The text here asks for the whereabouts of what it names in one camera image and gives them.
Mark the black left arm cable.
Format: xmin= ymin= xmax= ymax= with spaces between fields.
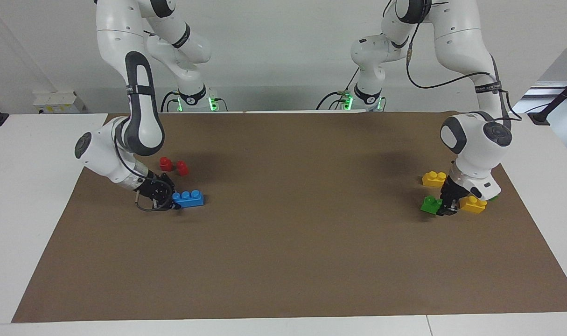
xmin=406 ymin=0 xmax=523 ymax=123

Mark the black base cable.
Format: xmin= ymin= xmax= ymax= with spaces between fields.
xmin=161 ymin=90 xmax=179 ymax=112
xmin=316 ymin=68 xmax=359 ymax=111

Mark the white wall socket box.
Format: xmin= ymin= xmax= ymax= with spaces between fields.
xmin=33 ymin=91 xmax=87 ymax=114

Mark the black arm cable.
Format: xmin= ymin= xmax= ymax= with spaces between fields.
xmin=406 ymin=0 xmax=523 ymax=123
xmin=114 ymin=140 xmax=172 ymax=212

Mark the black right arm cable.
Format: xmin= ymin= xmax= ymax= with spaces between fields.
xmin=114 ymin=140 xmax=172 ymax=212

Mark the black right base cable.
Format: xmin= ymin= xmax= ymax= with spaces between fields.
xmin=161 ymin=90 xmax=179 ymax=112

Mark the blue three-stud toy block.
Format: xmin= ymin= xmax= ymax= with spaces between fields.
xmin=171 ymin=190 xmax=205 ymax=208

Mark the yellow two-stud toy block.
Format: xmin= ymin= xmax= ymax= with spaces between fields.
xmin=422 ymin=171 xmax=448 ymax=188
xmin=460 ymin=196 xmax=488 ymax=214

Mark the black stand with clamp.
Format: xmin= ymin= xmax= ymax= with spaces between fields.
xmin=528 ymin=74 xmax=567 ymax=126

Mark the brown table mat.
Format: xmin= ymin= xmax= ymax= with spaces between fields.
xmin=12 ymin=112 xmax=567 ymax=323

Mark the black left base cable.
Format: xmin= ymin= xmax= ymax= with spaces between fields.
xmin=316 ymin=68 xmax=359 ymax=111

